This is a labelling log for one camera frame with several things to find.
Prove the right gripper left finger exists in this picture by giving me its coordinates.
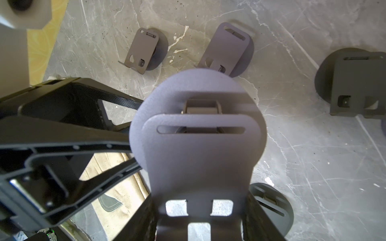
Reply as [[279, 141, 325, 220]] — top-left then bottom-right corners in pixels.
[[113, 194, 157, 241]]

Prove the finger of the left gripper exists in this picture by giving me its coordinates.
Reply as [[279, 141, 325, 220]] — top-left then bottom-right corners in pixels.
[[1, 78, 143, 133], [1, 116, 140, 226]]

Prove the beige work glove right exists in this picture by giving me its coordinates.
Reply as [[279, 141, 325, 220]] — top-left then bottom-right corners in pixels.
[[78, 153, 148, 241]]

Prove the grey phone stand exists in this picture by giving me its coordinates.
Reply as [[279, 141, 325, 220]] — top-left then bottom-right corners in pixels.
[[129, 69, 267, 241], [121, 28, 168, 74], [314, 48, 386, 119], [196, 22, 254, 78]]

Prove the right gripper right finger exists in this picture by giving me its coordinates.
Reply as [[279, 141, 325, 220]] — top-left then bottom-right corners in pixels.
[[242, 192, 285, 241]]

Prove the dark phone stand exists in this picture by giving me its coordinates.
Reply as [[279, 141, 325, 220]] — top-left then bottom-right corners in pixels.
[[249, 183, 294, 237]]

